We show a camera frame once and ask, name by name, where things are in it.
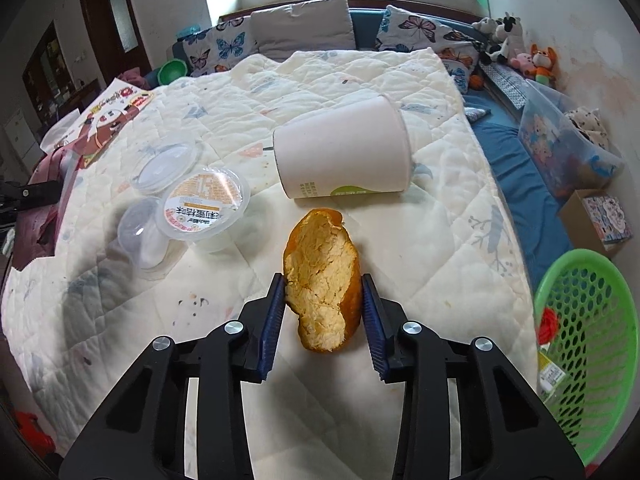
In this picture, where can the labelled plastic pudding cup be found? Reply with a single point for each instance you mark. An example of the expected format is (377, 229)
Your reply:
(201, 208)

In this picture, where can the white paper cup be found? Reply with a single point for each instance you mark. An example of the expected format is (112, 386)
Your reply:
(360, 148)

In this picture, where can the green plastic waste basket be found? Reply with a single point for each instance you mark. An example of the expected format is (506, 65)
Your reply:
(597, 344)

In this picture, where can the right butterfly pillow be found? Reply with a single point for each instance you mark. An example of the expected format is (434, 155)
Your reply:
(403, 31)

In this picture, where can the dark wooden door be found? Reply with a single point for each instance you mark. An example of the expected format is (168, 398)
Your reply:
(114, 37)

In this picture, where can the cardboard box with print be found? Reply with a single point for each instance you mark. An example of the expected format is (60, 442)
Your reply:
(595, 220)

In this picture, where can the clear plastic storage bin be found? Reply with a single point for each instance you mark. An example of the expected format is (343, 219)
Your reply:
(565, 157)

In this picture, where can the blue sofa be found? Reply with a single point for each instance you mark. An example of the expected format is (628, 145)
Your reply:
(533, 209)

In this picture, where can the white quilted blanket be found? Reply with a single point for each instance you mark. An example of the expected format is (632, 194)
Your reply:
(445, 249)

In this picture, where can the spotted fabric in bin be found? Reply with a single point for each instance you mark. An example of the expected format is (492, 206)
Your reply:
(588, 123)

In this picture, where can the orange peel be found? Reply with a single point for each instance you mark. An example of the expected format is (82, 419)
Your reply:
(323, 288)

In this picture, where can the pink plush toy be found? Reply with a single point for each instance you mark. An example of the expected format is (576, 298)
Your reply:
(524, 65)

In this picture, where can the red plastic stool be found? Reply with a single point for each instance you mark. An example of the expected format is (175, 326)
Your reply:
(29, 428)

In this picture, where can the green plastic bowl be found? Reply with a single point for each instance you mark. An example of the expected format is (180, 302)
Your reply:
(172, 70)

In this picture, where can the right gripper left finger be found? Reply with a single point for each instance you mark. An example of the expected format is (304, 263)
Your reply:
(177, 394)

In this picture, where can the clear plastic lid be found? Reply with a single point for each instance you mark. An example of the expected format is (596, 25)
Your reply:
(163, 162)

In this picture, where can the butterfly pillow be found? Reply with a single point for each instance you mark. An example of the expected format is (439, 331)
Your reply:
(221, 47)
(403, 31)

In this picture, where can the left butterfly pillow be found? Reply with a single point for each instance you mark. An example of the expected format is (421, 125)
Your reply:
(221, 47)

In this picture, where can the red pompom flower ornament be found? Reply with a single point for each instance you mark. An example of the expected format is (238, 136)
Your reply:
(548, 326)

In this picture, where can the small clear plastic cup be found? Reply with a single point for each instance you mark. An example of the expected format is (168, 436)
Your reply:
(139, 236)

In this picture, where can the orange fox plush toy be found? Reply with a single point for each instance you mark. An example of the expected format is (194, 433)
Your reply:
(544, 60)

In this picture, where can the cartoon bear picture book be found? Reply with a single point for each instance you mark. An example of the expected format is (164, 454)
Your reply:
(102, 120)

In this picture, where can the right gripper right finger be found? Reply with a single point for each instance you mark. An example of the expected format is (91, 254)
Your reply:
(506, 432)

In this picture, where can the grey cushion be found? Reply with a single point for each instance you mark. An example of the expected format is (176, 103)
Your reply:
(312, 25)

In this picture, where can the yellow white package in basket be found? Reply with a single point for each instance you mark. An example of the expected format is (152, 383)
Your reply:
(550, 376)

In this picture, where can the pink cloth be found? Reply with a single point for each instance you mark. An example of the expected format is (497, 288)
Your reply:
(41, 212)

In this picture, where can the tissue pack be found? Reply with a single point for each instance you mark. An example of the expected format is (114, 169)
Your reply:
(54, 138)

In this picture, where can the cow plush toy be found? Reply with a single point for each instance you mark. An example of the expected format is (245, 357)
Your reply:
(505, 39)

